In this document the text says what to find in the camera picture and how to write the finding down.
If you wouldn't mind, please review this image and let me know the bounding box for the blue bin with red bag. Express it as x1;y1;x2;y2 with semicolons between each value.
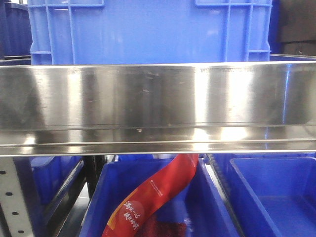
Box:
79;158;238;237

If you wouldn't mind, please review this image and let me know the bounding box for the blue bin lower left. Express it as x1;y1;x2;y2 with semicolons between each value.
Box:
30;156;82;205

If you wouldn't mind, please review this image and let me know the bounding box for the empty blue bin right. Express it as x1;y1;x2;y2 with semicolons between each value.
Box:
213;154;316;237

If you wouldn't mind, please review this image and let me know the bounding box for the red printed plastic bag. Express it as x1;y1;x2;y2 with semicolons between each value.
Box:
102;154;198;237

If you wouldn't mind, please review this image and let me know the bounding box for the large blue crate upper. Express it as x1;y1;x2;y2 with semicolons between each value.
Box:
28;0;272;65

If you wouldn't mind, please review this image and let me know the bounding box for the dark blue crate far left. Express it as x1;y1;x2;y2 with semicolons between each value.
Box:
0;0;32;59

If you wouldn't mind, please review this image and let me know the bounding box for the stainless steel shelf rail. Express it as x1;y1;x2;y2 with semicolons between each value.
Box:
0;61;316;157

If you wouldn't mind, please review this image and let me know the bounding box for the perforated white shelf post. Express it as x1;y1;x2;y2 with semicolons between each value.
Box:
0;158;34;237

